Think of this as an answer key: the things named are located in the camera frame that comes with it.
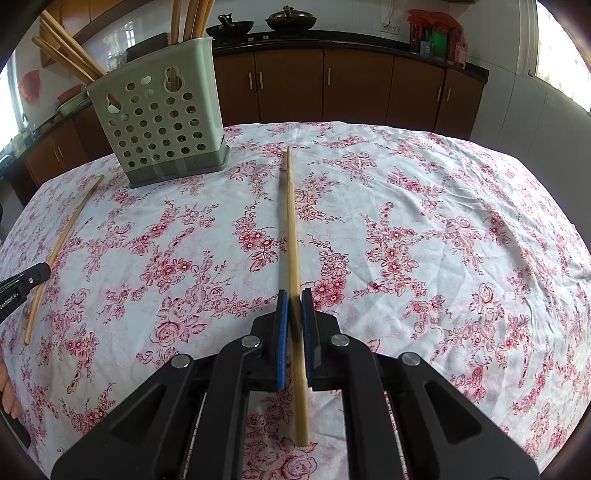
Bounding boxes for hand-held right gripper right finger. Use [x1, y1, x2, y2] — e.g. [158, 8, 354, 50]
[300, 287, 541, 480]

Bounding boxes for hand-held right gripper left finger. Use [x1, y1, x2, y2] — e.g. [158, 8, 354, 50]
[52, 290, 291, 480]

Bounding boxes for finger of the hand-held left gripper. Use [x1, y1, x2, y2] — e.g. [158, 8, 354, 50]
[0, 262, 51, 324]

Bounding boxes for green perforated utensil holder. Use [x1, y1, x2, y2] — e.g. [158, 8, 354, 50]
[85, 36, 230, 189]

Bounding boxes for person's left hand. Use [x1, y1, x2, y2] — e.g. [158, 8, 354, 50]
[0, 364, 20, 419]

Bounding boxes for short brown base cabinets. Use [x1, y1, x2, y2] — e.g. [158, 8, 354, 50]
[23, 108, 121, 188]

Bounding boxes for red floral tablecloth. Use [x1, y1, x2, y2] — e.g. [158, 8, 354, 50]
[0, 120, 591, 480]

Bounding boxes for narrow side window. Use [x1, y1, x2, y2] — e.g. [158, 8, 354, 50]
[0, 51, 26, 139]

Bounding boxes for green enamel basin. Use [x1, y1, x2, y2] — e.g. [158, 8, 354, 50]
[56, 85, 88, 116]

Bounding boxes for red plastic bag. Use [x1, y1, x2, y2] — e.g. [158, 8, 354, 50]
[19, 70, 43, 103]

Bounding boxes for dark kitchen appliance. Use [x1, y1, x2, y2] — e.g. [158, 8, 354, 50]
[126, 37, 155, 63]

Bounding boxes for long brown base cabinets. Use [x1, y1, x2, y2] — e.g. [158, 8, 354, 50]
[212, 45, 485, 139]

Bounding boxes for black open wok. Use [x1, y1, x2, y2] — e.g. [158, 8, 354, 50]
[205, 14, 256, 40]

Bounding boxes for gas stove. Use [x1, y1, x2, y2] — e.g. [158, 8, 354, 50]
[215, 31, 319, 47]

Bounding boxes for black kitchen countertop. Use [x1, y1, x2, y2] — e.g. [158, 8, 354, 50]
[212, 31, 490, 81]

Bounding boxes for green box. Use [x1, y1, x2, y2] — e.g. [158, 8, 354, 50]
[431, 30, 450, 60]

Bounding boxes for black wok with lid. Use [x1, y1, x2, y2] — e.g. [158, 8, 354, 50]
[264, 6, 319, 33]

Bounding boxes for red packaged goods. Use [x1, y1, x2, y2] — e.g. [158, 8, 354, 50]
[406, 10, 468, 65]

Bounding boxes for large bright window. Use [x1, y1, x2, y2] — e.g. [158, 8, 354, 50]
[536, 0, 591, 114]

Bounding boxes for brown wall cabinets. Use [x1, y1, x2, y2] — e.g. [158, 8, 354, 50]
[39, 0, 174, 65]

